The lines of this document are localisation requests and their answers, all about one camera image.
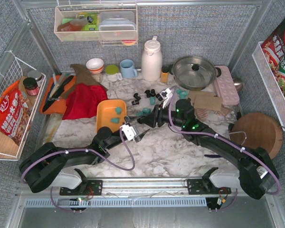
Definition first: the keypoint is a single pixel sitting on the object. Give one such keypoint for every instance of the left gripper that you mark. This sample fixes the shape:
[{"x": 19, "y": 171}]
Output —
[{"x": 114, "y": 137}]

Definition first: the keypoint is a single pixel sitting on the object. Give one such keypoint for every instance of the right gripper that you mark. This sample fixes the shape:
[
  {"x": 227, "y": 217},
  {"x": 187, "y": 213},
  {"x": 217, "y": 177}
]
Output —
[{"x": 158, "y": 116}]

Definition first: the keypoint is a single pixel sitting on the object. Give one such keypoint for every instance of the orange storage basket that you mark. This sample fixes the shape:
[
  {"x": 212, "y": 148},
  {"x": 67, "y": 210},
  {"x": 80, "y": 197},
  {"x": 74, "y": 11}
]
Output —
[{"x": 106, "y": 111}]

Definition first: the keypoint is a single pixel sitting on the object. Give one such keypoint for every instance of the cork mat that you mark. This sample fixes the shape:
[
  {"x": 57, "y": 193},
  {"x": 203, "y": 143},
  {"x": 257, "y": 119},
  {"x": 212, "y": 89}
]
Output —
[
  {"x": 193, "y": 94},
  {"x": 208, "y": 102}
]

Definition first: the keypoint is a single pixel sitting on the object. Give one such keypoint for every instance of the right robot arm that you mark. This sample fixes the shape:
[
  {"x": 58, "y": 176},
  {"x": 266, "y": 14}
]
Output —
[{"x": 257, "y": 173}]

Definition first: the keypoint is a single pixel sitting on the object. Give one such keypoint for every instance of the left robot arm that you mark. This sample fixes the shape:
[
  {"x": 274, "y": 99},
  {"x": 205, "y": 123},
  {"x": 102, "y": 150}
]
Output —
[{"x": 41, "y": 168}]

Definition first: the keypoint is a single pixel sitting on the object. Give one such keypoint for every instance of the black coffee capsule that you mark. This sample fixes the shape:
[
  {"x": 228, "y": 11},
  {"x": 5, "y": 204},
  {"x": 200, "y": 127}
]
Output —
[
  {"x": 158, "y": 96},
  {"x": 148, "y": 93},
  {"x": 135, "y": 102},
  {"x": 152, "y": 93},
  {"x": 136, "y": 96}
]

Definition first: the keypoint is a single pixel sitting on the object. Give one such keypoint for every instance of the striped oven mitt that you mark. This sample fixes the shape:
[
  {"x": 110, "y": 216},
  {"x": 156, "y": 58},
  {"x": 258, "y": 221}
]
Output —
[{"x": 202, "y": 114}]

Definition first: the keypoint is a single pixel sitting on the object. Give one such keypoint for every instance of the orange spice bottle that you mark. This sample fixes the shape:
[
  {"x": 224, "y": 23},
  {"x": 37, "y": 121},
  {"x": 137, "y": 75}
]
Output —
[{"x": 164, "y": 74}]

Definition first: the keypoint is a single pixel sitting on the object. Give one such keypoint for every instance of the white thermos jug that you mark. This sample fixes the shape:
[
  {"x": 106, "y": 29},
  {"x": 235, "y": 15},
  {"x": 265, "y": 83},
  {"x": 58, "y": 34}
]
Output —
[{"x": 151, "y": 60}]

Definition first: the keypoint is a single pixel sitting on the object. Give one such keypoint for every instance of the red cloth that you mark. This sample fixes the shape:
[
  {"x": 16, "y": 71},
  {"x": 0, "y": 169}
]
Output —
[{"x": 83, "y": 101}]

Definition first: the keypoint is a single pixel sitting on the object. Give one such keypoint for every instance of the blue mug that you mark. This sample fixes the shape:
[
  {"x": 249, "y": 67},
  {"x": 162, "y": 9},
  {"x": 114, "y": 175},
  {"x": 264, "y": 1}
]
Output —
[{"x": 127, "y": 69}]

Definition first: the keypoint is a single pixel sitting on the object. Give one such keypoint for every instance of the green lidded cup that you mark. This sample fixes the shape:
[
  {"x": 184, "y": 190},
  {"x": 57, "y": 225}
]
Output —
[{"x": 113, "y": 74}]

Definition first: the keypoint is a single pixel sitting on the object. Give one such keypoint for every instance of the steel pot with lid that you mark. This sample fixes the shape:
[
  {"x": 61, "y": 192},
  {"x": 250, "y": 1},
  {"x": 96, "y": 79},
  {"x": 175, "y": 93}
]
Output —
[{"x": 194, "y": 73}]

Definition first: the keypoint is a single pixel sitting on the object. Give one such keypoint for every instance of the brown felt cloth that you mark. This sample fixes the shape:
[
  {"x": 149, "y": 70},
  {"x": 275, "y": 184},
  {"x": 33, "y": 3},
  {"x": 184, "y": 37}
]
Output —
[{"x": 82, "y": 76}]

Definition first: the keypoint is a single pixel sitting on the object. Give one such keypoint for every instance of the white orange striped bowl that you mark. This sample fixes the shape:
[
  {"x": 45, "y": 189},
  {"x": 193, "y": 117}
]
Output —
[{"x": 95, "y": 65}]

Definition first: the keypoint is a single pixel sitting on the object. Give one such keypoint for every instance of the orange cutting tray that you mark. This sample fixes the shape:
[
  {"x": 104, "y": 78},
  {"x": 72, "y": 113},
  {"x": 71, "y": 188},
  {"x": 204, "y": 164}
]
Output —
[{"x": 54, "y": 95}]

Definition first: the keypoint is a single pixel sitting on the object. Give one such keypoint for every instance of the black kitchen knife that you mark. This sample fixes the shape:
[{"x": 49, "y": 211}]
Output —
[{"x": 59, "y": 91}]

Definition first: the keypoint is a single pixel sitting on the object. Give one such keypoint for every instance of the pink egg tray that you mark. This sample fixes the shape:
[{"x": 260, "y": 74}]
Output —
[{"x": 225, "y": 87}]

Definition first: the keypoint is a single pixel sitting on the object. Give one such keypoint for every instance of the steel ladle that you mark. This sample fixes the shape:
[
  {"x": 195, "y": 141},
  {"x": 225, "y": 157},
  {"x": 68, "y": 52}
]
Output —
[{"x": 239, "y": 84}]

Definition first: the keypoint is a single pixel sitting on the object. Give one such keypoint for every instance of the round wooden cutting board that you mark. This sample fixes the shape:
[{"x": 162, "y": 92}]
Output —
[{"x": 255, "y": 130}]

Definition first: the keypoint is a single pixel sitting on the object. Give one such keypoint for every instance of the clear plastic container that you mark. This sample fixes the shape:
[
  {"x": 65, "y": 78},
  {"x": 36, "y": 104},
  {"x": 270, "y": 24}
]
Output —
[{"x": 117, "y": 25}]

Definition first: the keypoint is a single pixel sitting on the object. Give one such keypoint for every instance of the dark lidded jar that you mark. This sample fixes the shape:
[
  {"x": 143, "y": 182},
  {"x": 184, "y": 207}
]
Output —
[{"x": 31, "y": 86}]

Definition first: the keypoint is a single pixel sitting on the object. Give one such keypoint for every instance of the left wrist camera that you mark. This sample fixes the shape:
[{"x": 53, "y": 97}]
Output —
[{"x": 129, "y": 131}]

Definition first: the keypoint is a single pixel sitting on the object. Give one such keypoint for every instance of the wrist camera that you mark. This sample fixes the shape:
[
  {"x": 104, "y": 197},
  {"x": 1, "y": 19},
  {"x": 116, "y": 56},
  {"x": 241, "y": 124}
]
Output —
[
  {"x": 129, "y": 131},
  {"x": 166, "y": 96}
]

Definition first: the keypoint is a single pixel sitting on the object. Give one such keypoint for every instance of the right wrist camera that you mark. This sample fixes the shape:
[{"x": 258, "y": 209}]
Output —
[{"x": 166, "y": 96}]

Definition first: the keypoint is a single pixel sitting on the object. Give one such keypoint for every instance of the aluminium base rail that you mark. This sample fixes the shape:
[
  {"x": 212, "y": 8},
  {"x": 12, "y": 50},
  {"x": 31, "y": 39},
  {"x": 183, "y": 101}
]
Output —
[{"x": 131, "y": 193}]

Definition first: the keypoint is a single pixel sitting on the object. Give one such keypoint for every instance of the white handled knife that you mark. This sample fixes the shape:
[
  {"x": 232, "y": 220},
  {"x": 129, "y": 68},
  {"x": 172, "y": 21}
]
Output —
[{"x": 57, "y": 84}]

